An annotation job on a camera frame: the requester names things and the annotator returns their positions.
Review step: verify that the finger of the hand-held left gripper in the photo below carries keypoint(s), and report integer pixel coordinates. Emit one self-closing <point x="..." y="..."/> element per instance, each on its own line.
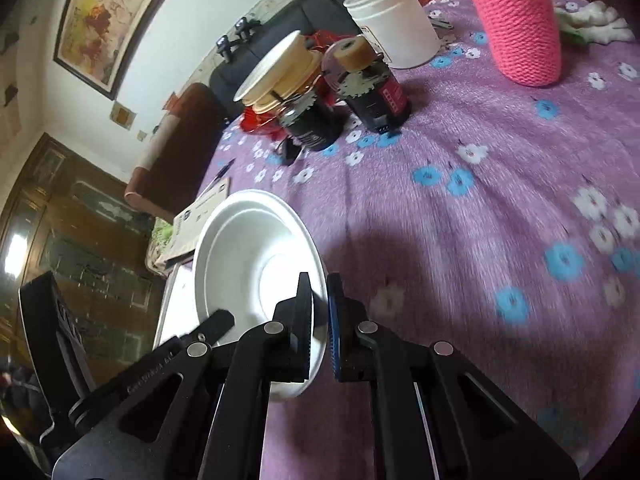
<point x="215" y="325"/>

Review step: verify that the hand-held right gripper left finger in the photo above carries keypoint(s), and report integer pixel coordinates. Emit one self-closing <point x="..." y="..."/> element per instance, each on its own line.
<point x="280" y="360"/>

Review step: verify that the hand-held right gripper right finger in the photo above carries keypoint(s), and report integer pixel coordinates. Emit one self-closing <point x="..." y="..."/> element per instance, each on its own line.
<point x="334" y="340"/>

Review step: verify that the wide white foam bowl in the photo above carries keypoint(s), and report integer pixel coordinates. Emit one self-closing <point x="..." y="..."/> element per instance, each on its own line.
<point x="240" y="250"/>

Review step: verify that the lined paper notebook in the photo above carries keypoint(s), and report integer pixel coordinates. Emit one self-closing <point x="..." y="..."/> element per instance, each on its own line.
<point x="177" y="300"/>

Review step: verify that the green patterned cloth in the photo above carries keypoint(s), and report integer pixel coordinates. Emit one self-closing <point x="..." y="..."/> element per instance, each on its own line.
<point x="162" y="232"/>

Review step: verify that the grey paperback book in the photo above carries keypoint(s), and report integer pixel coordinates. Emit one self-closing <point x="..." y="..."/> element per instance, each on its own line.
<point x="200" y="215"/>

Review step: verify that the dark wooden cabinet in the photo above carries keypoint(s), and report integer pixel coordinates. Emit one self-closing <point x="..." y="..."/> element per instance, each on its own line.
<point x="75" y="240"/>

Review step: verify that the black pen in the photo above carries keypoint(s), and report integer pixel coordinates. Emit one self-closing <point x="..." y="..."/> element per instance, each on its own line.
<point x="225" y="169"/>

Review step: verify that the purple floral tablecloth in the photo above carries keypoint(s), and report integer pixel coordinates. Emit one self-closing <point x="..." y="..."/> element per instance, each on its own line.
<point x="450" y="210"/>

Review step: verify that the brown armchair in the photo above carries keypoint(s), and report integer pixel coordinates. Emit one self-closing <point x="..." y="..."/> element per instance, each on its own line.
<point x="170" y="155"/>

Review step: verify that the red glass bowl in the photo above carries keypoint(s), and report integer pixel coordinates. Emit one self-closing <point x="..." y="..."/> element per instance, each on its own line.
<point x="255" y="122"/>

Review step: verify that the black round jar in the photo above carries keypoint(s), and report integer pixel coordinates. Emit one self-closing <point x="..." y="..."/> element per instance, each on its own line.
<point x="310" y="130"/>

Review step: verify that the white foam plate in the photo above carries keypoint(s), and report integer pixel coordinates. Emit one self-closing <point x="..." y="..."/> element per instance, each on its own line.
<point x="265" y="67"/>

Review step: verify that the tan plastic bowl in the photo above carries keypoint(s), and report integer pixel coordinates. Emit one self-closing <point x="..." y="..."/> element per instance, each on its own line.
<point x="300" y="72"/>

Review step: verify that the black sofa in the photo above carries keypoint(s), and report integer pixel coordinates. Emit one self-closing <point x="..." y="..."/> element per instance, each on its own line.
<point x="280" y="25"/>

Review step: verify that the white plastic jar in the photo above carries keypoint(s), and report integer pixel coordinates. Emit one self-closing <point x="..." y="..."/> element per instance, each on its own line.
<point x="395" y="25"/>

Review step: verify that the bottle in pink knitted sleeve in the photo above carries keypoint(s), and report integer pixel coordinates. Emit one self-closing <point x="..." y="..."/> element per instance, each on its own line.
<point x="520" y="30"/>

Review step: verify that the white wall socket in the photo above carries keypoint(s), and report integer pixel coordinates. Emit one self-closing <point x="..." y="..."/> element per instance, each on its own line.
<point x="142" y="135"/>

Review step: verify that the small wall picture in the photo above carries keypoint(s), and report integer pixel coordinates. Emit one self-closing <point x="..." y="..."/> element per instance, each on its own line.
<point x="123" y="114"/>

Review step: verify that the small black camera device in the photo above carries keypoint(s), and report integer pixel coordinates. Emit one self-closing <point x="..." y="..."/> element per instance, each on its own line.
<point x="225" y="45"/>
<point x="246" y="27"/>

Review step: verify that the framed wall painting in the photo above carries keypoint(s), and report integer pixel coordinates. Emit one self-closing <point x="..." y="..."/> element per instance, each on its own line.
<point x="110" y="15"/>

